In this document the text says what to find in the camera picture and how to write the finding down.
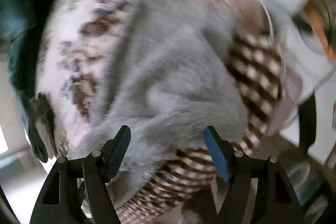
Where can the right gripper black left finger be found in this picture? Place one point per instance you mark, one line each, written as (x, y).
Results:
(59, 198)

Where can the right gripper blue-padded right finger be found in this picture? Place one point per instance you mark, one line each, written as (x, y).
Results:
(276, 201)

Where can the grey fluffy pants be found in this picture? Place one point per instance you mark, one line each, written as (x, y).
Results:
(167, 81)

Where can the floral bed cover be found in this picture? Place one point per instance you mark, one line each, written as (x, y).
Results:
(77, 40)

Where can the dark green blanket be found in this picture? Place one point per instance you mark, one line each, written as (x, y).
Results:
(22, 25)

